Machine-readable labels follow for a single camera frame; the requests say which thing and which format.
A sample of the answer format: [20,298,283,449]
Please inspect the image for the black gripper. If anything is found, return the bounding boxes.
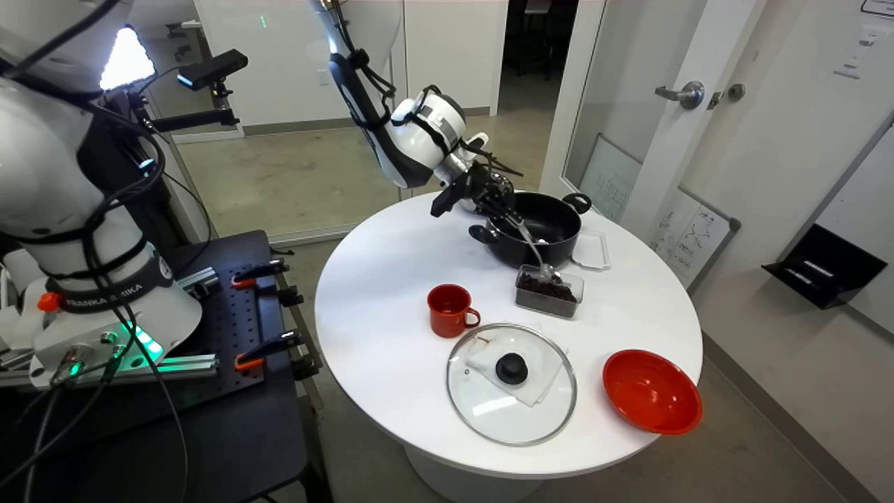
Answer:
[452,155,534,234]

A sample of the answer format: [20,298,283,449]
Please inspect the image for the silver spoon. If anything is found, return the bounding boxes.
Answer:
[506,215,569,281]

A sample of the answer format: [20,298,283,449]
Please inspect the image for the clear container dark contents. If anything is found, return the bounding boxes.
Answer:
[515,263,587,322]

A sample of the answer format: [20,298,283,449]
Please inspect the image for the red metal cup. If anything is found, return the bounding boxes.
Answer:
[425,281,485,341]

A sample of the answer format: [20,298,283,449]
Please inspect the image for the black cooking pot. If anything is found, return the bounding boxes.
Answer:
[466,189,594,271]

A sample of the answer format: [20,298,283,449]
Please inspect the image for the glass pot lid black knob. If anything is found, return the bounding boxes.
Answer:
[445,322,582,446]

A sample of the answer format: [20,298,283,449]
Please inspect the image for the small white whiteboard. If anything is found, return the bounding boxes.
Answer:
[650,186,744,289]

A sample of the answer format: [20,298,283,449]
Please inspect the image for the white door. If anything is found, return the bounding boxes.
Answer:
[555,0,779,248]

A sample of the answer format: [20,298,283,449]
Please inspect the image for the red plastic bowl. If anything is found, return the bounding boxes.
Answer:
[600,345,706,439]

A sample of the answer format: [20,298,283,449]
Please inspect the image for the orange black clamp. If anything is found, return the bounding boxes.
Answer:
[230,257,292,287]
[232,330,308,378]

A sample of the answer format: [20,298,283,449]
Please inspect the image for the small silver door latch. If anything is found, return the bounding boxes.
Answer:
[705,80,748,112]

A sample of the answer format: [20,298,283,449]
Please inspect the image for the black robot cart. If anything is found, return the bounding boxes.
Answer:
[0,229,326,503]

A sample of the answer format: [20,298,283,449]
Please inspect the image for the bright studio lamp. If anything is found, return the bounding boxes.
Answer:
[97,25,158,94]

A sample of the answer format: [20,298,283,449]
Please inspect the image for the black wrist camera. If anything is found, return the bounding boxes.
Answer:
[428,181,466,221]

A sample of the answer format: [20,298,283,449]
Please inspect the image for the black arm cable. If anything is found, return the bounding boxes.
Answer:
[319,0,401,123]

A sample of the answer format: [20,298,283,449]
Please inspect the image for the silver door lever handle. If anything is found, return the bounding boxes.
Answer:
[653,77,706,112]

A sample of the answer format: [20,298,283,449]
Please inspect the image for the black camera on stand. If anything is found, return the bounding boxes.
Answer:
[147,48,252,133]

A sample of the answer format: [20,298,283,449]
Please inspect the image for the black wall file holder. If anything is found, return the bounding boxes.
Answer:
[760,221,892,310]

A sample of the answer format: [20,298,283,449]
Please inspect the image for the aluminium rail green light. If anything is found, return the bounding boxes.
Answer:
[24,319,224,386]

